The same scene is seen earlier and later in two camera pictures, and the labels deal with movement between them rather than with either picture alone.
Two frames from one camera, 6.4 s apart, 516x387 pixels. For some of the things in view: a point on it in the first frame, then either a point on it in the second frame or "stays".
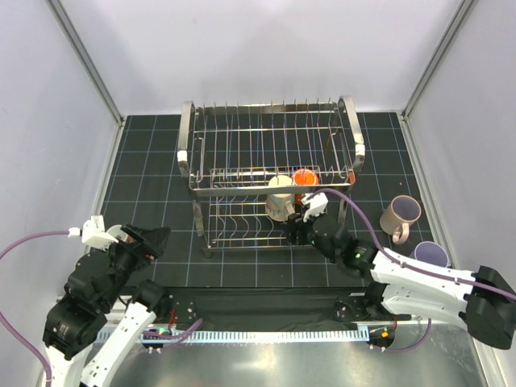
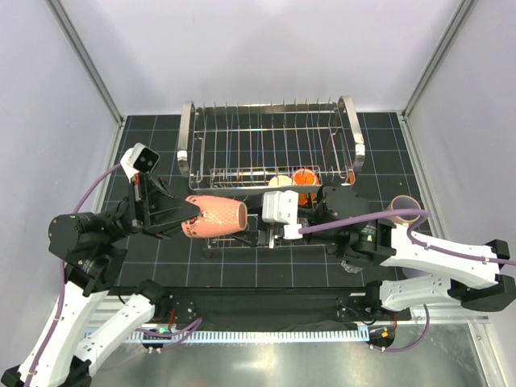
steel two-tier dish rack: x=253 y=168 stays
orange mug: x=304 y=176 stays
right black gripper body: x=305 y=231 to x=268 y=236
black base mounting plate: x=277 y=309 stays
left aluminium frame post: x=88 y=60 stays
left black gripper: x=153 y=239 to x=151 y=205
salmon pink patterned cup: x=130 y=239 to x=219 y=216
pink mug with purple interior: x=397 y=216 stays
